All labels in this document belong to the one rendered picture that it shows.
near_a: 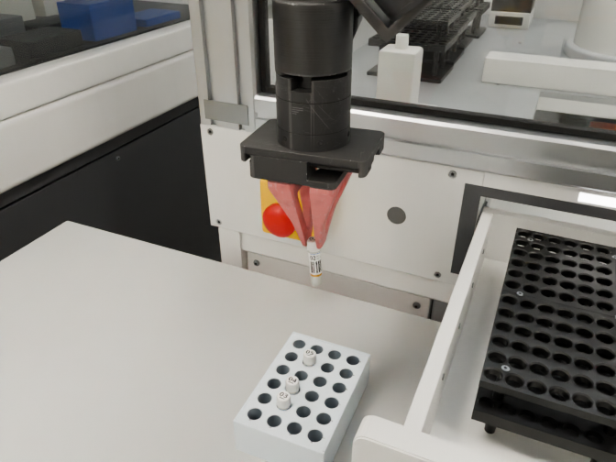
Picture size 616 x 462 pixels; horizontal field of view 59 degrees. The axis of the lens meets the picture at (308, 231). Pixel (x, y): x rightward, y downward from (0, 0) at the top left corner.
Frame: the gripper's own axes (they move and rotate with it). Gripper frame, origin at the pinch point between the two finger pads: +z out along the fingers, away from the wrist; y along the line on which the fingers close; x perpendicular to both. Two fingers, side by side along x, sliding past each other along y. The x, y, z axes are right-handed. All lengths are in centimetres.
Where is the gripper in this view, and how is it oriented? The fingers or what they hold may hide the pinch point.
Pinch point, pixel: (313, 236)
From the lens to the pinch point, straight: 48.0
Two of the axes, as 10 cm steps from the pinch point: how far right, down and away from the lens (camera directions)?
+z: 0.1, 8.6, 5.2
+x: -3.4, 4.9, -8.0
